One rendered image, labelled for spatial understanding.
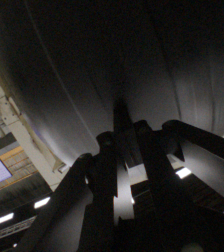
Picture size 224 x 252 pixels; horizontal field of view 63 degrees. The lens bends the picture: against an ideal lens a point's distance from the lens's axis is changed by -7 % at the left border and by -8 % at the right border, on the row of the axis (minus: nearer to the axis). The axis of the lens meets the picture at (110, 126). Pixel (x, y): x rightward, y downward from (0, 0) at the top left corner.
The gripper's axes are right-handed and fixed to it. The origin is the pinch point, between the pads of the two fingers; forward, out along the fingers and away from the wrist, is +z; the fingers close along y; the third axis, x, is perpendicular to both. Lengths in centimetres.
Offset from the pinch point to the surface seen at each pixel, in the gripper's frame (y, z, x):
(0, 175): -301, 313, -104
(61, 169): -42, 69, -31
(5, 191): -860, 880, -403
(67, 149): -7.9, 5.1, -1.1
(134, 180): -9, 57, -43
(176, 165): 10, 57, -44
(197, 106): 8.3, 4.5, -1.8
